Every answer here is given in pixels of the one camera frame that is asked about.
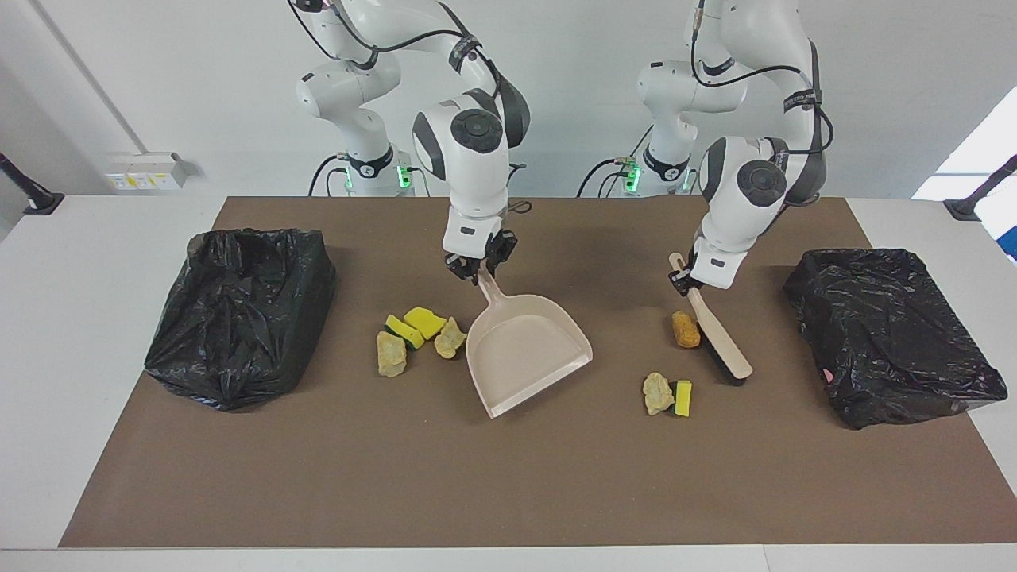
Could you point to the beige plastic dustpan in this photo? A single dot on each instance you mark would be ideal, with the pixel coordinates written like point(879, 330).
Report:
point(524, 349)

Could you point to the black bagged bin pink patch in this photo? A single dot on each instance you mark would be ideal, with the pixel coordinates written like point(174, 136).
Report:
point(890, 342)

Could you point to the yellow sponge green backing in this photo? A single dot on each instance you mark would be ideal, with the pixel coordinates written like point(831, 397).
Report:
point(401, 328)

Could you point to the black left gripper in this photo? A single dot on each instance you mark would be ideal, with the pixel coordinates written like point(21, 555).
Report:
point(680, 281)

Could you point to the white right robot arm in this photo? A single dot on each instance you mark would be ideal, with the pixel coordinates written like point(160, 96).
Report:
point(477, 183)

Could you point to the black bagged trash bin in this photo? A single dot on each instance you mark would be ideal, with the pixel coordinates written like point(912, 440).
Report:
point(230, 342)

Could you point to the brown bread-like lump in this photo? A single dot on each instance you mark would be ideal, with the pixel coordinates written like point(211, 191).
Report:
point(686, 330)

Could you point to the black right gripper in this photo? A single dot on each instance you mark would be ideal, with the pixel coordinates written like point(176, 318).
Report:
point(499, 250)

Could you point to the white wall outlet box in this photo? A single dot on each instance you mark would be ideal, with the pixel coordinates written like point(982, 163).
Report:
point(143, 179)

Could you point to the beige brush black bristles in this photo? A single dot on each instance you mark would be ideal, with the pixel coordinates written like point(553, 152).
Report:
point(715, 330)

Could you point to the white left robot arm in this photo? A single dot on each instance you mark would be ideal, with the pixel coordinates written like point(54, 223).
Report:
point(747, 206)

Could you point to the brown table mat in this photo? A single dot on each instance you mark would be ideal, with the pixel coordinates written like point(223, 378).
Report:
point(508, 477)

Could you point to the small yellow green sponge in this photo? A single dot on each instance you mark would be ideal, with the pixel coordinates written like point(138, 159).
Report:
point(683, 399)

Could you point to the large yellow sponge piece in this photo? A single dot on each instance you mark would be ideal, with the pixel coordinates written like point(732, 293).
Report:
point(427, 322)

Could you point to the blue object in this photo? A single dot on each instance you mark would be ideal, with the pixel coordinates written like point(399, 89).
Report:
point(1011, 242)

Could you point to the beige orange foam lump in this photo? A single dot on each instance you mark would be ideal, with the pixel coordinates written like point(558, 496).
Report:
point(657, 393)

